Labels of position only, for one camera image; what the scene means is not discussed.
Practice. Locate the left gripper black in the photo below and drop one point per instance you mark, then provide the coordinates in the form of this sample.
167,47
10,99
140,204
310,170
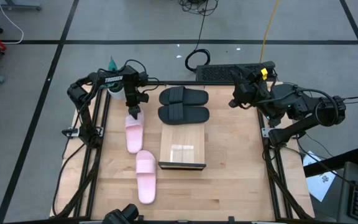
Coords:
134,98

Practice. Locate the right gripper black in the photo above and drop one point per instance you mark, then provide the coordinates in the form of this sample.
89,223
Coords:
253,91

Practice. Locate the pink slide sandal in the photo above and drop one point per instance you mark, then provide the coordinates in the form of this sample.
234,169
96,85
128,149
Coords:
134,133
146,177

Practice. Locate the black slide sandal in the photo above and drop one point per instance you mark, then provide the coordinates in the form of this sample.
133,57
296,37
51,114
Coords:
182,96
182,114

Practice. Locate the wooden shelf black metal frame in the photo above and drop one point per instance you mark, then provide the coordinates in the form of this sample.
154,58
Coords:
182,140

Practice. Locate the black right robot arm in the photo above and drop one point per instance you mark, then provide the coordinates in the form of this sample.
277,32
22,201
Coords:
303,102

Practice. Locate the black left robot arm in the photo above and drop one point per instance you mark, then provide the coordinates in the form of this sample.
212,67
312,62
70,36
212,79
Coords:
110,79

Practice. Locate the black grille box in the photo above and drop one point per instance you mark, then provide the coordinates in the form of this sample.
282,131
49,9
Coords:
219,72

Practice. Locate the green plant white pot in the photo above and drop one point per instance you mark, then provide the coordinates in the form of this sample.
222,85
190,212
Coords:
117,93

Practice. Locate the yellow tape tag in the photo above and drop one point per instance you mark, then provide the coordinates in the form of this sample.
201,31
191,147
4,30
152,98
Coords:
264,72

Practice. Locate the black bulky device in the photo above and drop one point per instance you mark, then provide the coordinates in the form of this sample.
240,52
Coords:
120,214

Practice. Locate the black desk bar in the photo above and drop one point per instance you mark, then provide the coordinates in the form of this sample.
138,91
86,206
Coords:
331,162

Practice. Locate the white paper sheet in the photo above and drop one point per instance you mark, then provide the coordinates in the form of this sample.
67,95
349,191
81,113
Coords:
319,183

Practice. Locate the grey desk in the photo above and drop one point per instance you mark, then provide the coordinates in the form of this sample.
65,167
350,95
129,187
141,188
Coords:
345,186

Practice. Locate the grey furniture base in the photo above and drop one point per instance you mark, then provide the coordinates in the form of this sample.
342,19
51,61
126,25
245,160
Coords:
14,5

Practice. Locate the black aluminium table frame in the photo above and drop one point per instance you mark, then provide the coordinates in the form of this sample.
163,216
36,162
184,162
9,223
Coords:
182,83

